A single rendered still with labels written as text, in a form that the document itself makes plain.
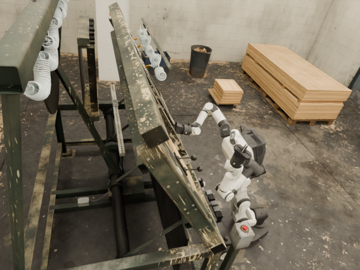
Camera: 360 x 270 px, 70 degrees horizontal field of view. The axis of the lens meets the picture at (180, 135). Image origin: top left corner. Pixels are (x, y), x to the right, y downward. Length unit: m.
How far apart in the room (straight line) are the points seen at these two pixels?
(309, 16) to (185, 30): 3.52
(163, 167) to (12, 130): 0.62
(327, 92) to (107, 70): 4.27
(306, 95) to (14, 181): 4.77
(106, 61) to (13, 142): 4.61
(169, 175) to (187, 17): 6.01
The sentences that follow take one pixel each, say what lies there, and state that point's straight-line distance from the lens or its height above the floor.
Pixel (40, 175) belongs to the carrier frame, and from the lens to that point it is 2.56.
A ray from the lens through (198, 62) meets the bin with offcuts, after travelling 6.24.
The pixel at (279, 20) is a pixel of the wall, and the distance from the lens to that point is 8.10.
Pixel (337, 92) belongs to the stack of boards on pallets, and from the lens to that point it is 5.70.
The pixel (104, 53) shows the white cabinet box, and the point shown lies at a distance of 5.56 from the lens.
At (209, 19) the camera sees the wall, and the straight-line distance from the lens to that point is 7.22.
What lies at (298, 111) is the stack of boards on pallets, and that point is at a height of 0.34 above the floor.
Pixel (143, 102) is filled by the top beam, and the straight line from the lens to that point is 1.22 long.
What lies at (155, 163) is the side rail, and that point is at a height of 1.74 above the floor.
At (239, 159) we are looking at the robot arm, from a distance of 1.69.
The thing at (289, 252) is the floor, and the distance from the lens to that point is 3.38.
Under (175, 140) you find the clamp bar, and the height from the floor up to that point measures 1.20.
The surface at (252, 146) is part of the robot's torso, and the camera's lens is 2.09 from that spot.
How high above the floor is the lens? 2.57
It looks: 36 degrees down
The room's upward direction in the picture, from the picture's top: 10 degrees clockwise
